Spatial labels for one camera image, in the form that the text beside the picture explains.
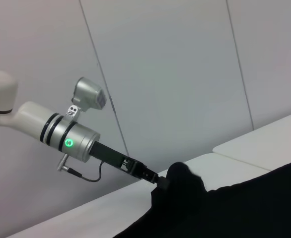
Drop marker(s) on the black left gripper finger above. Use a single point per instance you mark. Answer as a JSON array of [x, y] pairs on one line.
[[164, 183]]

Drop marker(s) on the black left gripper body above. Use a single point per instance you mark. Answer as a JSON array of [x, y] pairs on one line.
[[115, 157]]

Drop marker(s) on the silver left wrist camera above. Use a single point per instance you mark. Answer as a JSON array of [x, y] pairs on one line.
[[88, 94]]

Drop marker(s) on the black shirt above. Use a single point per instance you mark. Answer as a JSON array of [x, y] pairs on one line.
[[235, 213]]

